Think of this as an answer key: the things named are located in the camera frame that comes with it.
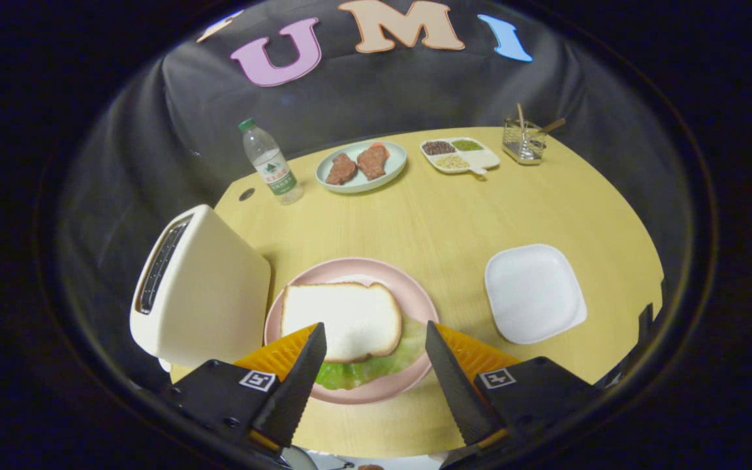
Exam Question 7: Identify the clear plastic water bottle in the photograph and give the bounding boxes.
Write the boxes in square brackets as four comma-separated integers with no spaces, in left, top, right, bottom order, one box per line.
[238,117,305,206]

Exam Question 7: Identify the brown meat slice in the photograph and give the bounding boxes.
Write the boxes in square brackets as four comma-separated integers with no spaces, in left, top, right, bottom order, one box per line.
[325,153,358,186]
[356,143,390,181]

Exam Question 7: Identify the white square plate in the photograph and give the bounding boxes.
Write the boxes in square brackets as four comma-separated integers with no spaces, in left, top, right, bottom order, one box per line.
[484,244,588,345]

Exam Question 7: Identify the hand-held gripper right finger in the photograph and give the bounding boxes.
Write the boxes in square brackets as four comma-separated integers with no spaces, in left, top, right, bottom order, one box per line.
[425,320,605,458]

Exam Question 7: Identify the wire mesh utensil holder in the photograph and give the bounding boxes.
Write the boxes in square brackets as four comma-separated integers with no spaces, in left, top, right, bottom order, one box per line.
[503,119,546,165]

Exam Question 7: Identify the white toaster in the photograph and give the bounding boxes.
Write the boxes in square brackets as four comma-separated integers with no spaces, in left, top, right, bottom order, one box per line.
[129,204,272,369]

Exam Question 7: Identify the pink round plate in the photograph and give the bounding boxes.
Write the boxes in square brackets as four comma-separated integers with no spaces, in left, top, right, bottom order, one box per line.
[264,257,440,405]

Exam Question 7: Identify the black backdrop cloth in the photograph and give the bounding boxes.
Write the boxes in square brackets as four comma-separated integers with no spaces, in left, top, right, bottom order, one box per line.
[56,0,697,366]

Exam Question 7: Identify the green lettuce leaf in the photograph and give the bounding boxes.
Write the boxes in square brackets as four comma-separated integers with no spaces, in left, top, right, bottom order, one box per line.
[314,317,429,391]

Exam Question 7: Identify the white divided dish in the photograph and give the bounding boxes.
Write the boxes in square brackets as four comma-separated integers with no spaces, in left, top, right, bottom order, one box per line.
[420,137,501,176]

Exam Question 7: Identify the light blue round plate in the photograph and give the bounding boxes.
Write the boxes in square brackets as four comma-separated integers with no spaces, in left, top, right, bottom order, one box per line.
[315,140,408,195]

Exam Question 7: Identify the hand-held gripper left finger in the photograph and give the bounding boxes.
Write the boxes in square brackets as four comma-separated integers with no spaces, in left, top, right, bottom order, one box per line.
[157,322,328,454]

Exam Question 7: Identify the white bread slice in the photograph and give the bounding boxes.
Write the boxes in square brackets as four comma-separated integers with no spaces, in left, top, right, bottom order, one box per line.
[281,282,403,364]

